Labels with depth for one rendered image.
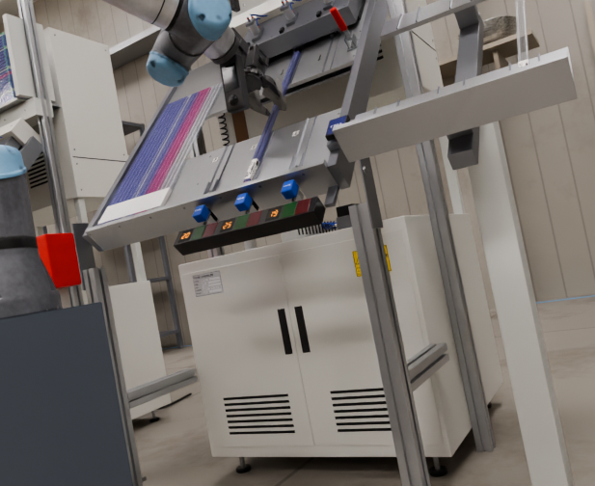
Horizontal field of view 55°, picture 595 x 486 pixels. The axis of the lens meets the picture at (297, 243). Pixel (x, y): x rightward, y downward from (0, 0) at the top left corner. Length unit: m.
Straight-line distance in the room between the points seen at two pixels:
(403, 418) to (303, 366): 0.48
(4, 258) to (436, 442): 1.01
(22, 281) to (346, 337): 0.86
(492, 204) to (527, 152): 3.41
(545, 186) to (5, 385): 4.05
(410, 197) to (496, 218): 3.61
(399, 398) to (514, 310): 0.26
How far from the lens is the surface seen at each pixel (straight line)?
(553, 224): 4.44
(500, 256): 1.08
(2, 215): 0.80
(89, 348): 0.80
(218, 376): 1.67
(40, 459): 0.77
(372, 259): 1.06
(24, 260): 0.80
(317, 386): 1.51
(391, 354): 1.07
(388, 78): 1.76
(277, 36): 1.58
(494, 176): 1.08
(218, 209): 1.23
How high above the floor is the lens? 0.54
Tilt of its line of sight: 3 degrees up
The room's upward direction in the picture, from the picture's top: 11 degrees counter-clockwise
